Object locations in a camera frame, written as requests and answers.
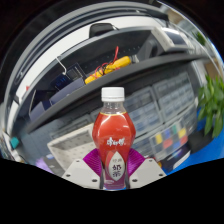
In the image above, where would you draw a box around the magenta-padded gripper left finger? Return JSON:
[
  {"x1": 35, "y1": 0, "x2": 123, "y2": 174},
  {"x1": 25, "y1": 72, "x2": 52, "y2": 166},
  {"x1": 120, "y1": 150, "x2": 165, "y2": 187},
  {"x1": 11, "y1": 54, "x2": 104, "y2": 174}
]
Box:
[{"x1": 62, "y1": 147, "x2": 103, "y2": 190}]

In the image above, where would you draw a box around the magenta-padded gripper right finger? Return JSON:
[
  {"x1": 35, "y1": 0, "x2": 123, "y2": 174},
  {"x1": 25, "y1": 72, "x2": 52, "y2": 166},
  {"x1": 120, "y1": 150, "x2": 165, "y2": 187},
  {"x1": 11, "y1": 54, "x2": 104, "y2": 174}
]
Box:
[{"x1": 125, "y1": 148, "x2": 167, "y2": 190}]

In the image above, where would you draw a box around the red drink bottle white cap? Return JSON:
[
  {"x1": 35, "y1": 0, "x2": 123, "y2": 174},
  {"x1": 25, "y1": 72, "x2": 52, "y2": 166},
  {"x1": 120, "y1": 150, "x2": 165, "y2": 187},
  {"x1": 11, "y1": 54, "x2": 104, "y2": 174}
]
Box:
[{"x1": 92, "y1": 86, "x2": 137, "y2": 191}]

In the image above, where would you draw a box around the small black labelled box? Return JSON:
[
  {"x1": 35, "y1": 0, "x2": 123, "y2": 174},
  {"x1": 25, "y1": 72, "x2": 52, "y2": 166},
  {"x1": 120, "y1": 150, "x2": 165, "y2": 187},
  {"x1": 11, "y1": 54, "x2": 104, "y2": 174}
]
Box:
[{"x1": 159, "y1": 146, "x2": 193, "y2": 173}]

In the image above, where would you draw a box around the flat black pouch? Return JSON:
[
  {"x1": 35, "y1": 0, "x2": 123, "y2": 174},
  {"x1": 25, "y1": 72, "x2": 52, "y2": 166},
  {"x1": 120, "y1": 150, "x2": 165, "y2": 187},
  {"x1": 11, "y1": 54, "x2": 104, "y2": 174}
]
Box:
[{"x1": 188, "y1": 131, "x2": 214, "y2": 154}]

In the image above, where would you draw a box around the teal plastic bin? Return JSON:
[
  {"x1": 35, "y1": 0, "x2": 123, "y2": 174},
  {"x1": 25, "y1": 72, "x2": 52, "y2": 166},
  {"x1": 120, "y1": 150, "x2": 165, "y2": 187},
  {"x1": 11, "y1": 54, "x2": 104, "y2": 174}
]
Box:
[{"x1": 9, "y1": 137, "x2": 20, "y2": 149}]

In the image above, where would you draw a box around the open dark blue box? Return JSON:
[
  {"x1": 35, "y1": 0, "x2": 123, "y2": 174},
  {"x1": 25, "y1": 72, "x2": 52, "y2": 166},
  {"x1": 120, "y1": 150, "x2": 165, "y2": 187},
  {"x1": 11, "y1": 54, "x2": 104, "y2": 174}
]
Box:
[{"x1": 29, "y1": 89, "x2": 51, "y2": 121}]

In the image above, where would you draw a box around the closed dark blue box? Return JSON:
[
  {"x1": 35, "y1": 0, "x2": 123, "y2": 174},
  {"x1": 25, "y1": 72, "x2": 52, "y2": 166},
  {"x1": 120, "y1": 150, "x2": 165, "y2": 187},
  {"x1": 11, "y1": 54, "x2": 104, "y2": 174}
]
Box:
[{"x1": 49, "y1": 78, "x2": 86, "y2": 105}]

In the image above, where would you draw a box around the green potted plant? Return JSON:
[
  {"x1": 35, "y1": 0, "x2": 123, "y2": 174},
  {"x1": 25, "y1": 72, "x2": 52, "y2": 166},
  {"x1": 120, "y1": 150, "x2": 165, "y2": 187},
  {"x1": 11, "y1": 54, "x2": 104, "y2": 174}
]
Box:
[{"x1": 196, "y1": 74, "x2": 224, "y2": 139}]

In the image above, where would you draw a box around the white bench instrument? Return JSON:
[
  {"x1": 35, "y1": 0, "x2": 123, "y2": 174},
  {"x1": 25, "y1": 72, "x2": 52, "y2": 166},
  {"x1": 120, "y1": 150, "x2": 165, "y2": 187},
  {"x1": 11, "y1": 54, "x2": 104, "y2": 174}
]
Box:
[{"x1": 149, "y1": 26, "x2": 188, "y2": 51}]

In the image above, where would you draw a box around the black wall shelf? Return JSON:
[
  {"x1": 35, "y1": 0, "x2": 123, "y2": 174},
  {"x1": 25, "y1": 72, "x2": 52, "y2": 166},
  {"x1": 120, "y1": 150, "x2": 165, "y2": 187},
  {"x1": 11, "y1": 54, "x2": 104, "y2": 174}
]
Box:
[
  {"x1": 13, "y1": 24, "x2": 174, "y2": 111},
  {"x1": 25, "y1": 53, "x2": 214, "y2": 134}
]

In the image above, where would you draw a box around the yellow meter with red wires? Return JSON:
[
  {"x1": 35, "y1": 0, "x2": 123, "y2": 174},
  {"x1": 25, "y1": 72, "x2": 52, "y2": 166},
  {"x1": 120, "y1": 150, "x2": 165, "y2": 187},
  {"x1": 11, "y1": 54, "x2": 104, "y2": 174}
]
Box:
[{"x1": 84, "y1": 46, "x2": 133, "y2": 85}]

